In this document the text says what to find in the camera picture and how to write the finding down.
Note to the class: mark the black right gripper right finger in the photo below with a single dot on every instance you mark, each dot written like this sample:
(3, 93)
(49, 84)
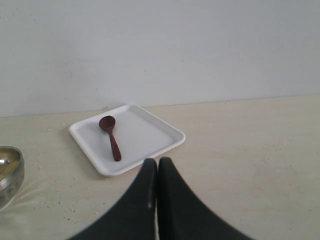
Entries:
(181, 215)

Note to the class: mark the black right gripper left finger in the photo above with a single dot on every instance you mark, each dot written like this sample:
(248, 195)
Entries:
(132, 217)

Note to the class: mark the dark red wooden spoon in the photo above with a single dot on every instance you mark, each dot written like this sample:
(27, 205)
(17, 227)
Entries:
(107, 124)

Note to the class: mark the white plastic tray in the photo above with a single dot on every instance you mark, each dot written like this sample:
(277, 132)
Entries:
(139, 134)

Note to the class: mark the stainless steel bowl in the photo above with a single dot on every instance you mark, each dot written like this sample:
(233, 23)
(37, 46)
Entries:
(12, 183)

